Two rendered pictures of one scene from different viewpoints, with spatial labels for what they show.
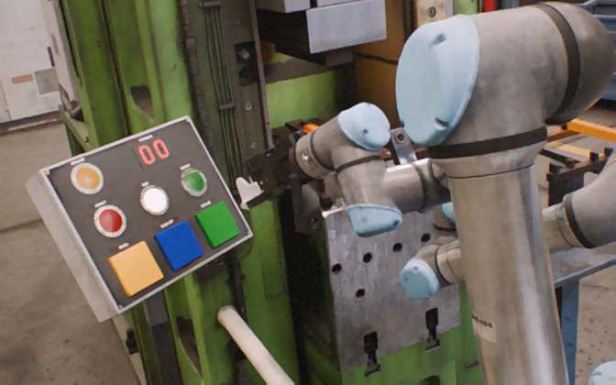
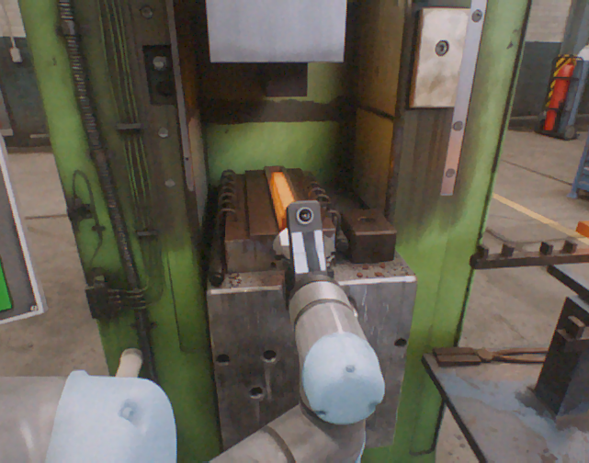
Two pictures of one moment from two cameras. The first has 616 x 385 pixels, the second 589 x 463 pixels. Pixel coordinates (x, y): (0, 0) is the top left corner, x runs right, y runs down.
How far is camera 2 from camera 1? 1.04 m
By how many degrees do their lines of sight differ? 16
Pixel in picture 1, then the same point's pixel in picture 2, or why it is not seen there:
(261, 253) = (177, 304)
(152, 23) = not seen: outside the picture
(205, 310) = (107, 348)
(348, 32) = (277, 39)
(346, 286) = (237, 381)
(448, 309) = (379, 427)
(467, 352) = (415, 441)
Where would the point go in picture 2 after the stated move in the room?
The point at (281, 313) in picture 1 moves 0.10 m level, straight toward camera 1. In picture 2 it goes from (199, 367) to (180, 399)
